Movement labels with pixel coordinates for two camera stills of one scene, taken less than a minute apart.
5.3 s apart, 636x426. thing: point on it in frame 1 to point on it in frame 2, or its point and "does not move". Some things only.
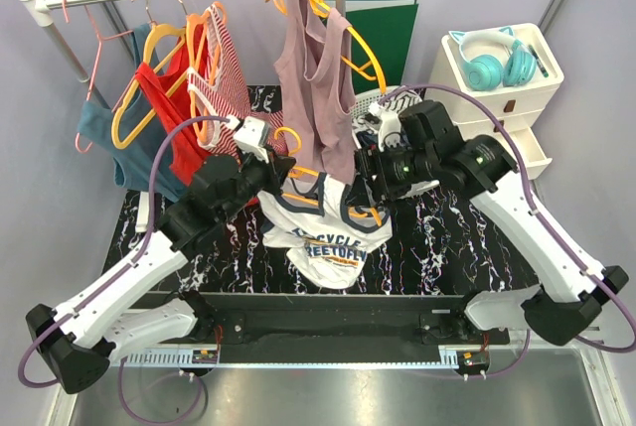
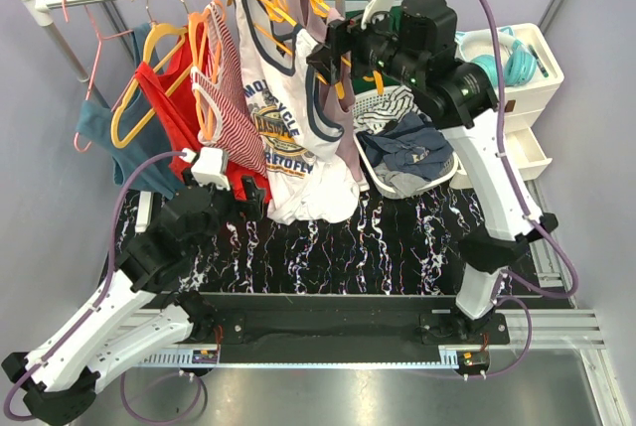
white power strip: x=143 y=220 does not move
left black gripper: x=276 y=169 to x=251 y=208
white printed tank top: x=323 y=231 to x=297 y=119
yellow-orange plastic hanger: x=297 y=171 to x=272 y=0
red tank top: x=168 y=82 does not move
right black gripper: x=364 y=191 to x=342 y=36
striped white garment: x=370 y=122 does not move
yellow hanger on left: x=154 y=30 does not move
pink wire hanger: x=100 y=39 does not move
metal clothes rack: x=43 y=5 does not move
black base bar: x=349 y=320 does not move
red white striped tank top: x=221 y=91 does not move
